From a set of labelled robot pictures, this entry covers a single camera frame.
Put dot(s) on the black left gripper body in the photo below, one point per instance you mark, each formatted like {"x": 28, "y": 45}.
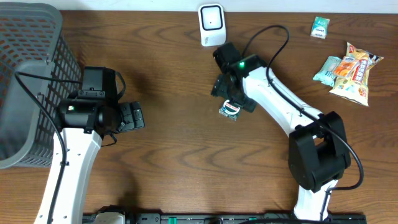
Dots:
{"x": 133, "y": 115}

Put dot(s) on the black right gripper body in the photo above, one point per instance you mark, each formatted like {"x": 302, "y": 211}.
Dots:
{"x": 220, "y": 89}

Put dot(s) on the roll of tape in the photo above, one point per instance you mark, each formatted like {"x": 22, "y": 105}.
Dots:
{"x": 230, "y": 110}

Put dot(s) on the green wet wipes pack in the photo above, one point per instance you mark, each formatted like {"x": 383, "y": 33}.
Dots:
{"x": 326, "y": 75}

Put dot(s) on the small green wipes pack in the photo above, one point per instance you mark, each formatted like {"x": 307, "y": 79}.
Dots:
{"x": 320, "y": 27}

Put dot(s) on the orange tissue pack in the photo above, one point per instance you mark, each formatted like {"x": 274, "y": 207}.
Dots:
{"x": 347, "y": 65}

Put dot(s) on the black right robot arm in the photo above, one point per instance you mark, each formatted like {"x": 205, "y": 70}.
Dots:
{"x": 318, "y": 150}

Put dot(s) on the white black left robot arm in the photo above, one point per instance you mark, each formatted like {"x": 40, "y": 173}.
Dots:
{"x": 82, "y": 125}

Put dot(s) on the white barcode scanner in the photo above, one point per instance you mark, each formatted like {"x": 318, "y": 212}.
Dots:
{"x": 212, "y": 25}

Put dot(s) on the black plastic mesh basket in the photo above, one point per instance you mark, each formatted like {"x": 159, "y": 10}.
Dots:
{"x": 35, "y": 59}

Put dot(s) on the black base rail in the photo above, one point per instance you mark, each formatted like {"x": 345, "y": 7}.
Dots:
{"x": 155, "y": 218}

